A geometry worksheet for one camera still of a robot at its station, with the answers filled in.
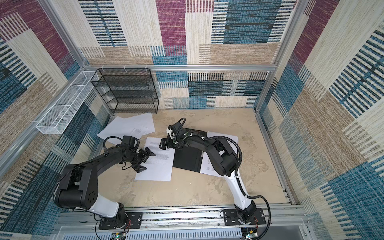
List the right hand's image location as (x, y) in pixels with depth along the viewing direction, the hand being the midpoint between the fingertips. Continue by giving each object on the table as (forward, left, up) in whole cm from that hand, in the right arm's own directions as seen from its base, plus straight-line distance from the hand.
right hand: (166, 147), depth 95 cm
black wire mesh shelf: (+41, +30, +13) cm, 52 cm away
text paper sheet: (-12, -25, -5) cm, 28 cm away
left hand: (-7, +8, 0) cm, 11 cm away
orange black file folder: (-6, -14, -3) cm, 15 cm away
